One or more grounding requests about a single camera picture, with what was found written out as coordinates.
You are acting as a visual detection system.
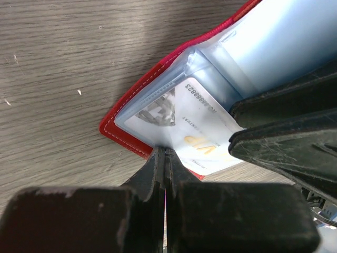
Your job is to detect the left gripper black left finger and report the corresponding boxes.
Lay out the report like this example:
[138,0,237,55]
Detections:
[1,148,165,252]

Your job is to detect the silver VIP card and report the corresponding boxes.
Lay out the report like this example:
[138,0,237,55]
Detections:
[124,77,241,176]

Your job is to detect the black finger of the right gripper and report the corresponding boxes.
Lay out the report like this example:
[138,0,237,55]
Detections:
[229,109,336,203]
[229,60,336,129]

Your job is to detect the red leather card holder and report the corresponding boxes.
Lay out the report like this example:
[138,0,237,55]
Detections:
[98,0,337,181]

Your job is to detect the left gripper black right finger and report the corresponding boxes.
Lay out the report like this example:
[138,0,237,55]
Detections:
[165,149,320,252]

